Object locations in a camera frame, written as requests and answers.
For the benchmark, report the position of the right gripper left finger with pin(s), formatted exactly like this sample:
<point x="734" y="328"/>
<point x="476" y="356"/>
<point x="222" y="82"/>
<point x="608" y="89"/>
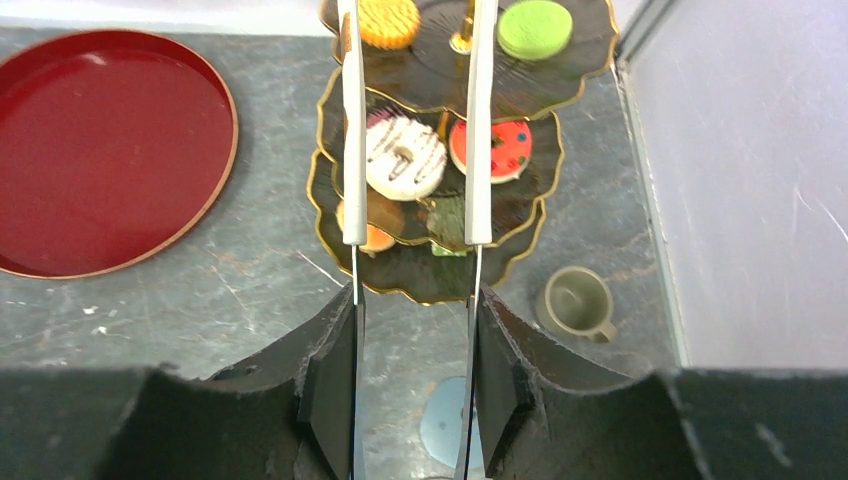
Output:
<point x="284" y="412"/>

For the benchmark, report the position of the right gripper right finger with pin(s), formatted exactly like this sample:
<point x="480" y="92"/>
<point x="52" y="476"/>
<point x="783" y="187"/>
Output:
<point x="546" y="412"/>

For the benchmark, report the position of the orange fruit tart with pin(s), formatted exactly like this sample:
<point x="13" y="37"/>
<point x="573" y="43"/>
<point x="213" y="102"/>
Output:
<point x="377" y="240"/>

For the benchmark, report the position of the layered green cake slice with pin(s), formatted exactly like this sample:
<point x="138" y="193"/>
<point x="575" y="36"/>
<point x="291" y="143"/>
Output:
<point x="445" y="223"/>

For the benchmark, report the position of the white sprinkled donut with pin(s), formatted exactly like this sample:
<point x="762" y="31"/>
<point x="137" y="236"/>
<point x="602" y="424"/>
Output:
<point x="405" y="159"/>

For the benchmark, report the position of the green macaron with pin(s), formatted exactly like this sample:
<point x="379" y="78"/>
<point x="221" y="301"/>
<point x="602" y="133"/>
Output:
<point x="534" y="30"/>

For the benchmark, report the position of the orange macaron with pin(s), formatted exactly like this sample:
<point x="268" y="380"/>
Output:
<point x="389" y="24"/>

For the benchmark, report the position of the blue round coaster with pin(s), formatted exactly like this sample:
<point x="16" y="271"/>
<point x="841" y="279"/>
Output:
<point x="442" y="419"/>

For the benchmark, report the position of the small grey-green cup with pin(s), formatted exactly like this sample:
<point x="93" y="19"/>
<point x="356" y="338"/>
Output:
<point x="576" y="300"/>

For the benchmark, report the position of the red round tray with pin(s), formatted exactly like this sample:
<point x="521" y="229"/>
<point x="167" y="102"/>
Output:
<point x="114" y="144"/>

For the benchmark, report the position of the three-tier gold dessert stand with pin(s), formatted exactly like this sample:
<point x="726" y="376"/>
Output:
<point x="427" y="81"/>

